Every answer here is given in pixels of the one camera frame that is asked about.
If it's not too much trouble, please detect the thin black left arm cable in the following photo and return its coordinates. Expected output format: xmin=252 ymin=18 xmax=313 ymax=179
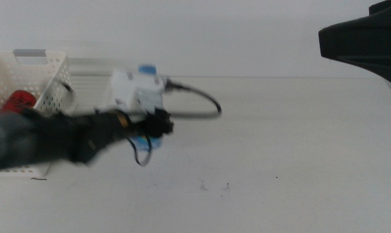
xmin=126 ymin=131 xmax=153 ymax=168

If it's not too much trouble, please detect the white perforated plastic basket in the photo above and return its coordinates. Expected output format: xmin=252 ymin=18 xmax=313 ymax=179
xmin=0 ymin=49 xmax=77 ymax=178

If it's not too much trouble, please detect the clear water bottle blue cap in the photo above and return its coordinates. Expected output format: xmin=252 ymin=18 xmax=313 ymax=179
xmin=130 ymin=64 xmax=166 ymax=151

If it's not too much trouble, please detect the red cola can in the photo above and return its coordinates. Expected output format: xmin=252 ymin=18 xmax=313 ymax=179
xmin=0 ymin=89 xmax=38 ymax=115

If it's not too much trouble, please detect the black left camera cable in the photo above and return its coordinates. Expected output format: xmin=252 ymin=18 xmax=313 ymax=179
xmin=164 ymin=79 xmax=223 ymax=120

